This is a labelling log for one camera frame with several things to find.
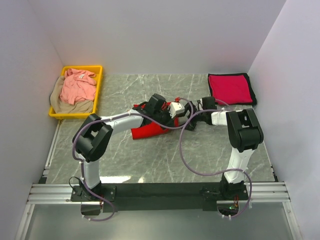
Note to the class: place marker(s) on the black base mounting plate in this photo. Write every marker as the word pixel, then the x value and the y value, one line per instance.
pixel 158 203

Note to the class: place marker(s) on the red t-shirt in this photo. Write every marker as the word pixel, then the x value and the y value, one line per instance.
pixel 149 128

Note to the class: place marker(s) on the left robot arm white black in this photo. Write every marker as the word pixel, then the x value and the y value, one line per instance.
pixel 90 142

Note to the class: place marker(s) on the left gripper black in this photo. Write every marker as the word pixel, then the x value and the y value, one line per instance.
pixel 170 122

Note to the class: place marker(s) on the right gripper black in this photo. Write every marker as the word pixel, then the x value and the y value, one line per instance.
pixel 191 125

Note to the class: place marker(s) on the folded magenta t-shirt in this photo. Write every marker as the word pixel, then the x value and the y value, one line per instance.
pixel 230 87

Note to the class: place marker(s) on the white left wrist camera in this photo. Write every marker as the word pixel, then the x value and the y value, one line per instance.
pixel 175 109

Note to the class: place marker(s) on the aluminium frame rail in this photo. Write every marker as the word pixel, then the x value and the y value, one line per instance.
pixel 257 192

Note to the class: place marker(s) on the yellow plastic bin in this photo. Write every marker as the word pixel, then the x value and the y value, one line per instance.
pixel 98 70

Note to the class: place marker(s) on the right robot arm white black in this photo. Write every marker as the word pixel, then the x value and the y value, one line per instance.
pixel 244 133

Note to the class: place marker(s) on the beige shirt in bin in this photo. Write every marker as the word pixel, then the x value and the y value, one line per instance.
pixel 60 107

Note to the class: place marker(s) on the pink shirt in bin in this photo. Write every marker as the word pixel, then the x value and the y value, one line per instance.
pixel 79 85

